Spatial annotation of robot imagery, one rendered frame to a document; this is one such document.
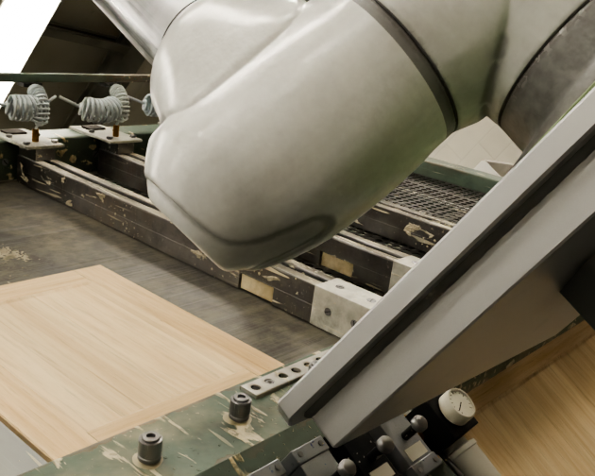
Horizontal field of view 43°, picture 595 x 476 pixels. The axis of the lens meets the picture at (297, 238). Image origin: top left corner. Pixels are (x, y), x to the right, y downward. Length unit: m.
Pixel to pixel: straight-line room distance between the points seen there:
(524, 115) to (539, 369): 1.25
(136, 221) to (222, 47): 1.03
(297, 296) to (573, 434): 0.72
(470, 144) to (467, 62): 5.90
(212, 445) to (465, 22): 0.52
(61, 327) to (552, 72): 0.83
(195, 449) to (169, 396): 0.17
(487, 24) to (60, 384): 0.70
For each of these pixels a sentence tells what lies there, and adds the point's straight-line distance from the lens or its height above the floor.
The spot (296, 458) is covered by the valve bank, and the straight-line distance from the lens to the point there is 0.73.
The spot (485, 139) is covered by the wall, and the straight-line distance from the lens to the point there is 6.42.
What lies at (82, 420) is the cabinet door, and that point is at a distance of 0.95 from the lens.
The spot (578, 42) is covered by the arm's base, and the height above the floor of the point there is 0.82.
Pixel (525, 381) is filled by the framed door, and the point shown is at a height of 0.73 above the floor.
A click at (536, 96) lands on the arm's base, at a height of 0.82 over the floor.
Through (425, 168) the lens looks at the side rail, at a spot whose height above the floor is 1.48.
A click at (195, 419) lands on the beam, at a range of 0.89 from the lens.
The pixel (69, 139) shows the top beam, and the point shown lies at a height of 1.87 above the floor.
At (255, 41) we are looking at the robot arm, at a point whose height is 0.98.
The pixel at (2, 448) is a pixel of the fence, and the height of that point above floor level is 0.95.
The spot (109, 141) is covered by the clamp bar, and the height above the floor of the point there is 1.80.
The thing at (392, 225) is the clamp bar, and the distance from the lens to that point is 1.79.
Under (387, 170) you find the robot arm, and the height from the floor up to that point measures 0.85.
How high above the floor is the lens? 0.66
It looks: 21 degrees up
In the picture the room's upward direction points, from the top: 38 degrees counter-clockwise
